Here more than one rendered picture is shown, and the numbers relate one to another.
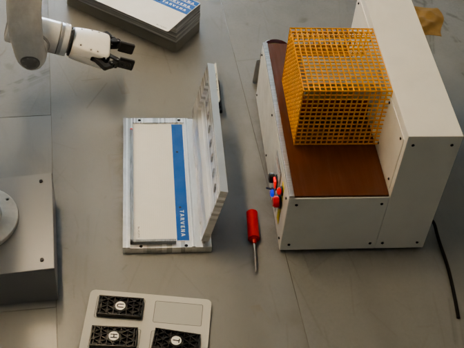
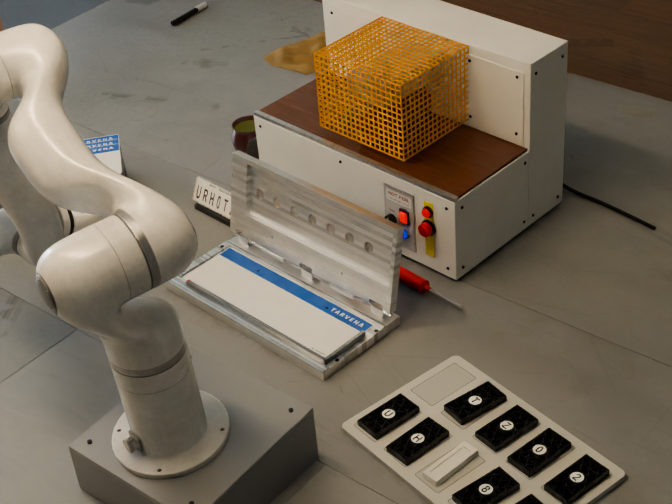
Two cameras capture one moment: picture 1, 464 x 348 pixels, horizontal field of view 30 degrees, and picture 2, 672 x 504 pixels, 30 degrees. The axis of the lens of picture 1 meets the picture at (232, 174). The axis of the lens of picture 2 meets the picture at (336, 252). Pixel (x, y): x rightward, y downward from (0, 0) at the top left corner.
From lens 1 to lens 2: 1.16 m
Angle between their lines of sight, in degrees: 27
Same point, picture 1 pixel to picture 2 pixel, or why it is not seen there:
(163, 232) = (341, 335)
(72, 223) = not seen: hidden behind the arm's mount
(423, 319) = (631, 248)
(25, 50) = (47, 238)
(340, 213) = (496, 197)
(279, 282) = (489, 303)
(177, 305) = (433, 379)
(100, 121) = not seen: hidden behind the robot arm
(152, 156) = (239, 289)
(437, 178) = (558, 104)
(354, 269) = (533, 253)
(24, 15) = (29, 194)
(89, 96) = not seen: hidden behind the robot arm
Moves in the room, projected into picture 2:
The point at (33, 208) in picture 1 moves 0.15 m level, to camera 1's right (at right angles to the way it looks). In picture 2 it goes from (216, 381) to (289, 342)
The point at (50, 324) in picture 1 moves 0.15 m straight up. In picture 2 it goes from (340, 480) to (333, 413)
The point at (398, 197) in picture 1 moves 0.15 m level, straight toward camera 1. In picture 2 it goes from (535, 147) to (574, 183)
